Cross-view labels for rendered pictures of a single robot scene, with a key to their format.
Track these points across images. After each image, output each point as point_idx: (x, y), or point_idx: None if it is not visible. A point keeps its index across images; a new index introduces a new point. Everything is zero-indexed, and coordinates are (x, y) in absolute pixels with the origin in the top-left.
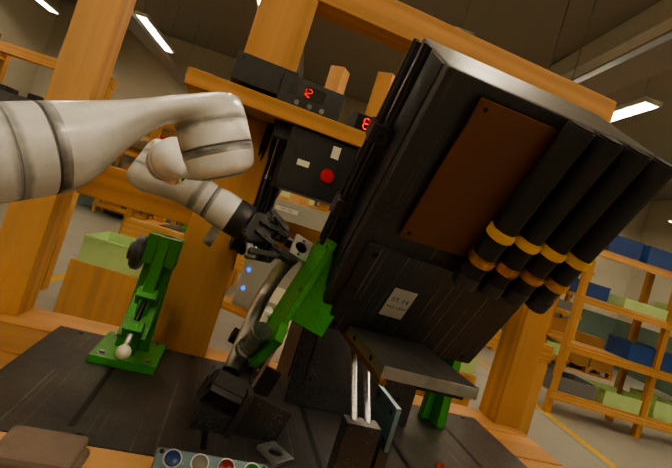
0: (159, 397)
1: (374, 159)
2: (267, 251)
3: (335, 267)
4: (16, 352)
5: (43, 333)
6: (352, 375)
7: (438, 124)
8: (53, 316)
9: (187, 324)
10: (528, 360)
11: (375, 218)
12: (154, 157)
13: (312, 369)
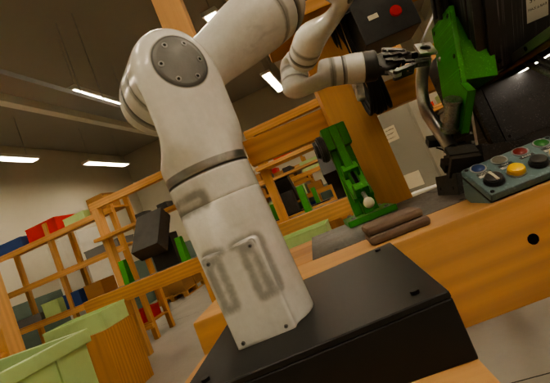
0: (418, 205)
1: None
2: (406, 65)
3: (466, 17)
4: (306, 253)
5: (307, 247)
6: (547, 73)
7: None
8: (299, 245)
9: (385, 186)
10: None
11: None
12: (299, 47)
13: (505, 128)
